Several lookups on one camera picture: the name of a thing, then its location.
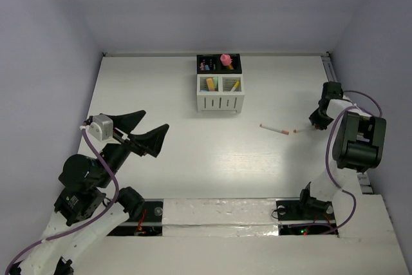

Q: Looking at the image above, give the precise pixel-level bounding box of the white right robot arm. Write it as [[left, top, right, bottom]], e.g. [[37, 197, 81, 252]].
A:
[[296, 82, 387, 218]]

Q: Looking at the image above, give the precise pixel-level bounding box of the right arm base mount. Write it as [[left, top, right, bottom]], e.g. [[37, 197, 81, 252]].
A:
[[270, 200, 339, 236]]

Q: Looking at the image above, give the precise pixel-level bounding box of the pink-capped white pen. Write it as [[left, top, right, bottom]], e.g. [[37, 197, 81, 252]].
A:
[[259, 124, 290, 135]]

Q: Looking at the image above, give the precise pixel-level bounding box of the orange-capped white pen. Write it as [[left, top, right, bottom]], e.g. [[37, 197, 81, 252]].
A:
[[293, 126, 315, 134]]

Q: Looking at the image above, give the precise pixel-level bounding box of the white four-slot pen organizer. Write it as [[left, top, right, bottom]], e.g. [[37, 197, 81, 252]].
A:
[[196, 53, 245, 113]]

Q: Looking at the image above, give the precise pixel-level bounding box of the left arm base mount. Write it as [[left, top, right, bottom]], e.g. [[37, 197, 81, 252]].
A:
[[108, 200, 164, 237]]

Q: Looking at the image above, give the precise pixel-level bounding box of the orange pink pastel highlighter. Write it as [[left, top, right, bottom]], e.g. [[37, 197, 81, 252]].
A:
[[206, 77, 215, 91]]

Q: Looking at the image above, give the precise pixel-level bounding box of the yellow-capped white pen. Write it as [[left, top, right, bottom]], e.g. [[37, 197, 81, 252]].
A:
[[230, 80, 240, 92]]

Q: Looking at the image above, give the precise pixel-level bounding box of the aluminium rail right edge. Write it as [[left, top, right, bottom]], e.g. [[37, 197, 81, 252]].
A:
[[309, 56, 382, 201]]

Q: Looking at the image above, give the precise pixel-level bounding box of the long green highlighter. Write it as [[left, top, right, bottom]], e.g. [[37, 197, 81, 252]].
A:
[[212, 77, 218, 91]]

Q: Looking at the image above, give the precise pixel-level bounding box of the pink glue stick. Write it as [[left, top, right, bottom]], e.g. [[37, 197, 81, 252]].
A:
[[220, 54, 234, 70]]

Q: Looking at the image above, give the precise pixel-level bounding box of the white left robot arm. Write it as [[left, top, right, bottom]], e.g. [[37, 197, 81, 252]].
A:
[[5, 110, 169, 274]]

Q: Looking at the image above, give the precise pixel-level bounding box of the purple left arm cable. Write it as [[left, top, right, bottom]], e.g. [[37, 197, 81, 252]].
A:
[[5, 123, 120, 275]]

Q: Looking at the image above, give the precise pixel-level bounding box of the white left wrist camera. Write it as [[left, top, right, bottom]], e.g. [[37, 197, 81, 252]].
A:
[[80, 114, 114, 142]]

